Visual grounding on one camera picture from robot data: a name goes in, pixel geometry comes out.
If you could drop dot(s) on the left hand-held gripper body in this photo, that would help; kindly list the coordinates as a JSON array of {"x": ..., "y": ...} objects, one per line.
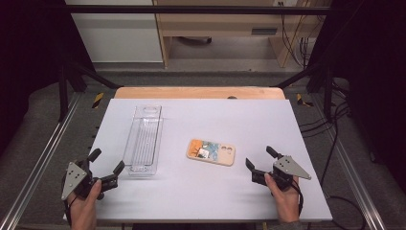
[{"x": 74, "y": 179}]

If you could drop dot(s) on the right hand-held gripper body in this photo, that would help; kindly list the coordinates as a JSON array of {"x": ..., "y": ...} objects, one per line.
[{"x": 288, "y": 168}]

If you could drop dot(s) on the clear plastic storage tray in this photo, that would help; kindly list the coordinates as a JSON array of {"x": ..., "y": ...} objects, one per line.
[{"x": 143, "y": 140}]

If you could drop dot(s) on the person's left hand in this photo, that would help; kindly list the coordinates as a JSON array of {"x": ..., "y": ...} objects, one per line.
[{"x": 83, "y": 207}]

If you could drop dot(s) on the person's right hand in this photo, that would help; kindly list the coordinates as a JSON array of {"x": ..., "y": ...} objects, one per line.
[{"x": 287, "y": 204}]

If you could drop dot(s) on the wooden table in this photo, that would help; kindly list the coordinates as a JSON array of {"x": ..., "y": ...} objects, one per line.
[{"x": 198, "y": 92}]

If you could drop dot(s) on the black curtain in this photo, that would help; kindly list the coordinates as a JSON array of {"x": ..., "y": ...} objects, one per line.
[
  {"x": 376, "y": 80},
  {"x": 28, "y": 57}
]

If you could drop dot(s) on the white cabinet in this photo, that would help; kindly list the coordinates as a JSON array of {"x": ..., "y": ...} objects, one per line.
[{"x": 118, "y": 35}]

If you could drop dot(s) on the light wooden desk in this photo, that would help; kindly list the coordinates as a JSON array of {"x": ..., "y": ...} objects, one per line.
[{"x": 223, "y": 24}]

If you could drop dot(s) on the aluminium rail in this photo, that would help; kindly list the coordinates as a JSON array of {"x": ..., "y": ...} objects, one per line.
[
  {"x": 41, "y": 159},
  {"x": 351, "y": 166}
]

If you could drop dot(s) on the black frame strut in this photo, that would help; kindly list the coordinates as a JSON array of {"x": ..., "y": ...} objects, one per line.
[
  {"x": 328, "y": 92},
  {"x": 63, "y": 92}
]

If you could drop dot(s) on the black horizontal frame bar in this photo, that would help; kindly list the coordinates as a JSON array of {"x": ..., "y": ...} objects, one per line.
[{"x": 191, "y": 9}]

